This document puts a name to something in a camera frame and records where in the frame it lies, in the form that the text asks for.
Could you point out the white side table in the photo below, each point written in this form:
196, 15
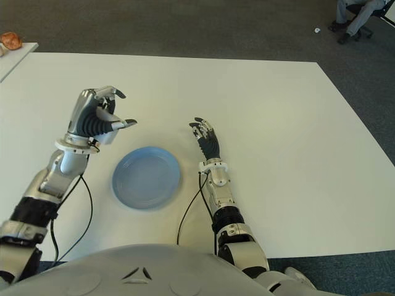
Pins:
15, 58

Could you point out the reddish brown bread roll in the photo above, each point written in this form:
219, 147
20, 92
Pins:
10, 40

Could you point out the blue round plate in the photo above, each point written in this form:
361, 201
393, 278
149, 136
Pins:
145, 180

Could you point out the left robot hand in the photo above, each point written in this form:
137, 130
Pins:
83, 120

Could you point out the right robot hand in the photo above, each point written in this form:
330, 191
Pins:
210, 145

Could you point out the grey robot torso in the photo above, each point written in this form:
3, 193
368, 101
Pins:
169, 265

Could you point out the black office chair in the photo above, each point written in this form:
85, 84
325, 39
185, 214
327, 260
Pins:
367, 31

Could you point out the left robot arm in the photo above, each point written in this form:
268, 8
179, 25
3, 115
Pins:
52, 182

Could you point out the seated person in jeans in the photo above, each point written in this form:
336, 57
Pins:
355, 23

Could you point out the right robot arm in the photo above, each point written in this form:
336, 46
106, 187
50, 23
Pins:
226, 197

